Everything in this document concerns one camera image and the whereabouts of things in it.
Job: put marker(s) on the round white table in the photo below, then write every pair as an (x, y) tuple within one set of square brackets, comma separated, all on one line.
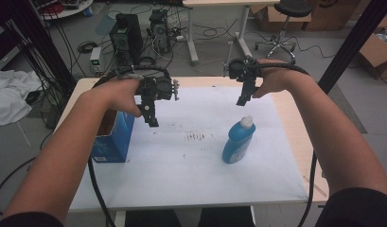
[(68, 11)]

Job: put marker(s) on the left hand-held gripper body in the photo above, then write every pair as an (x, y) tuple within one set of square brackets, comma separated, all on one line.
[(156, 86)]

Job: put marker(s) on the person's black left sleeve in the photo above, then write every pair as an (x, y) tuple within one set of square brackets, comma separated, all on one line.
[(30, 220)]

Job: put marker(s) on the blue bottle with white cap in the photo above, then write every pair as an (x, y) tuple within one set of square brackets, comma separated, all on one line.
[(238, 142)]

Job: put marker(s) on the person's right hand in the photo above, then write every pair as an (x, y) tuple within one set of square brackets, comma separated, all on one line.
[(274, 78)]

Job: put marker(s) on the black swivel stool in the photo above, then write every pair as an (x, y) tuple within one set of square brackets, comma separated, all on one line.
[(292, 9)]

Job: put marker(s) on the white cloth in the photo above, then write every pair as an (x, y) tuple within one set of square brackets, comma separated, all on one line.
[(11, 94)]

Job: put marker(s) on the person's black sleeve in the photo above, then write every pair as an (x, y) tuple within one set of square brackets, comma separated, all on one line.
[(361, 209), (30, 220)]

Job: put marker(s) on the white power supply unit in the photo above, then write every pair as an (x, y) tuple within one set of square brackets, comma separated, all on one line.
[(95, 60)]

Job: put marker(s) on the person's black right sleeve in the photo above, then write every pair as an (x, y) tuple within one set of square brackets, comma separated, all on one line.
[(361, 209)]

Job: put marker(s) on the person's black trousers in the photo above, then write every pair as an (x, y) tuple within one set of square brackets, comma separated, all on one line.
[(188, 219)]

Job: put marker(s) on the person's left hand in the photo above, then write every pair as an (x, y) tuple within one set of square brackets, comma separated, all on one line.
[(120, 94)]

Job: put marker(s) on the black metal stand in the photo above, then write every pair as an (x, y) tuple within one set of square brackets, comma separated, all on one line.
[(39, 38), (355, 41)]

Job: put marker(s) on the small black computer tower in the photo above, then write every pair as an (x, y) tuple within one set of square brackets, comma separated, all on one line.
[(159, 30)]

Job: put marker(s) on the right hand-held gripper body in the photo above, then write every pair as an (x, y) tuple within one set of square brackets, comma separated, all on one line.
[(241, 70)]

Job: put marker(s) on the white desk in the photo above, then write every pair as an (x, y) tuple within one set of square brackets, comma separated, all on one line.
[(213, 3)]

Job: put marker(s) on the blue cardboard box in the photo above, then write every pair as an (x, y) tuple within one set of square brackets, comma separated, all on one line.
[(117, 138)]

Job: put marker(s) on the large black computer tower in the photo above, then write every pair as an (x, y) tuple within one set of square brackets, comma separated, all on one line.
[(128, 34)]

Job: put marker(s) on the open cardboard box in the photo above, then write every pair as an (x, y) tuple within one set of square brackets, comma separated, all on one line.
[(378, 53)]

